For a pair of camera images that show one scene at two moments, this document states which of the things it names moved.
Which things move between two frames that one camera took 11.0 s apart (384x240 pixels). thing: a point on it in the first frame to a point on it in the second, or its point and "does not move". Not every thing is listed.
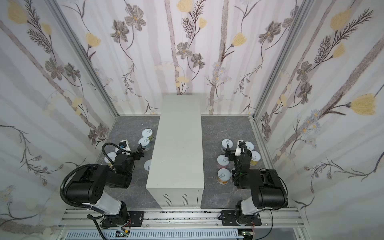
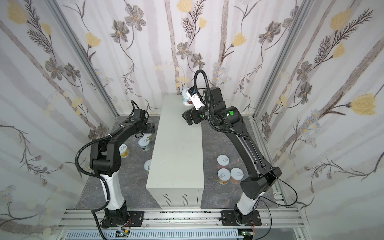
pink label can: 222,161 does not move
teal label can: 145,142 does not move
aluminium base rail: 88,219 does not move
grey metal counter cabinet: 175,175 does not move
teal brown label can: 224,143 to 186,99
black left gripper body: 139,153 to 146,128
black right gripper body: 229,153 to 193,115
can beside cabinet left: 147,165 does not move
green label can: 148,133 does not move
